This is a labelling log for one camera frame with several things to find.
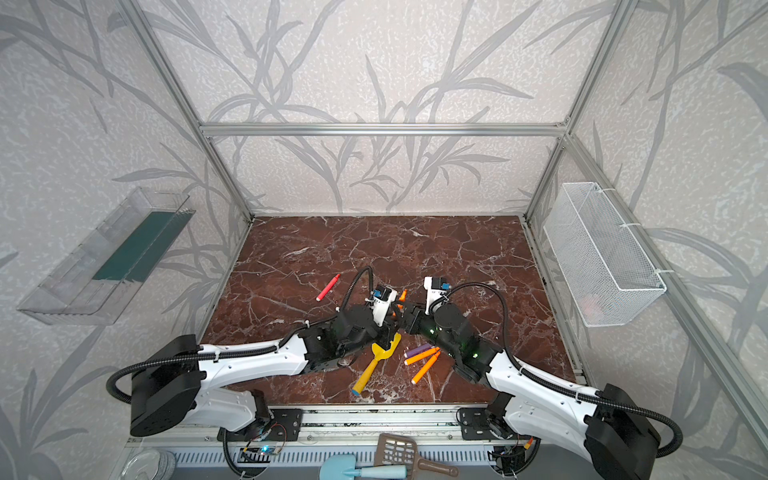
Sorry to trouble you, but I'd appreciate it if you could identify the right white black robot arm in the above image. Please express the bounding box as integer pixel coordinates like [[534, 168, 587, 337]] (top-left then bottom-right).
[[392, 302, 684, 479]]

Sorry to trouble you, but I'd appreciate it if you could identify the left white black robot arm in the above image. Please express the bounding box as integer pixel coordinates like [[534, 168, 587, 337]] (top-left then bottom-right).
[[106, 300, 401, 437]]

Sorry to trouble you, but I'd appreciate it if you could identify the red marker pen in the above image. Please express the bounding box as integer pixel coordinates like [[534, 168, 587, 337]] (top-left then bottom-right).
[[316, 274, 341, 302]]

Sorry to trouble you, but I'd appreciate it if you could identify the yellow toy shovel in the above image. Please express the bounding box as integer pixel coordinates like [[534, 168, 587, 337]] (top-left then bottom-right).
[[352, 333, 402, 396]]

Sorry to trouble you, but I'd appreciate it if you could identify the orange capped marker upper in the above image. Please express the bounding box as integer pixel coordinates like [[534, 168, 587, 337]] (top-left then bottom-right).
[[404, 347, 440, 365]]

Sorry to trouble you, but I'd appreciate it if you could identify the orange capped marker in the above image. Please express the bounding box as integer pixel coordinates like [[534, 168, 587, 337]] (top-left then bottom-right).
[[411, 352, 441, 385], [404, 347, 440, 365]]

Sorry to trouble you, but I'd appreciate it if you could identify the purple capped marker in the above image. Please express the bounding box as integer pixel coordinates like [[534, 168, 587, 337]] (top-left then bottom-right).
[[404, 344, 432, 359]]

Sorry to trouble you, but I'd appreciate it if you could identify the orange capped marker lower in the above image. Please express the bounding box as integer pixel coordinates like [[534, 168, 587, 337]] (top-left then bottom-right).
[[411, 352, 441, 385]]

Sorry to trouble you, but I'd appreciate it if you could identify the brown toy slotted spatula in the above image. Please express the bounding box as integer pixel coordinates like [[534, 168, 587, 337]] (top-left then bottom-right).
[[373, 433, 459, 479]]

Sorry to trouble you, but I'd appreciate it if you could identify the teal toy shovel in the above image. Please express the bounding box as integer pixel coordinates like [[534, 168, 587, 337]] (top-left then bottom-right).
[[319, 454, 408, 480]]

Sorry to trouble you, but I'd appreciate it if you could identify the clear round dish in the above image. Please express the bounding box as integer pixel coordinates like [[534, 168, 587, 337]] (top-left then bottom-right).
[[119, 449, 176, 480]]

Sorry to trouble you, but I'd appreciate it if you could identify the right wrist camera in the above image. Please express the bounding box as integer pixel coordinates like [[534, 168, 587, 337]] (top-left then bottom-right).
[[423, 276, 451, 315]]

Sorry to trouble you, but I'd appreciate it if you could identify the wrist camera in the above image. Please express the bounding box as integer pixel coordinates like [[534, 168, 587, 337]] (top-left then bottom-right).
[[423, 276, 451, 315], [371, 285, 398, 327]]

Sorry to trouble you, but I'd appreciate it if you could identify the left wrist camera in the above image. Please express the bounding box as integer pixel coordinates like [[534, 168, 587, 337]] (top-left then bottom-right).
[[371, 285, 398, 327]]

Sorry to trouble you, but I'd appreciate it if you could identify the aluminium mounting rail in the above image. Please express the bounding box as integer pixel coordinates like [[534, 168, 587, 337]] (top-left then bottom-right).
[[124, 403, 577, 451]]

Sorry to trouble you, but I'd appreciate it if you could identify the white wire mesh basket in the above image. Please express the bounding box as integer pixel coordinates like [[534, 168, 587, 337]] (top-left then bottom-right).
[[544, 182, 667, 328]]

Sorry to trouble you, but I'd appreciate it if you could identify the clear plastic wall bin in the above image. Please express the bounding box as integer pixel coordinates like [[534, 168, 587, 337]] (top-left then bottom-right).
[[17, 187, 196, 326]]

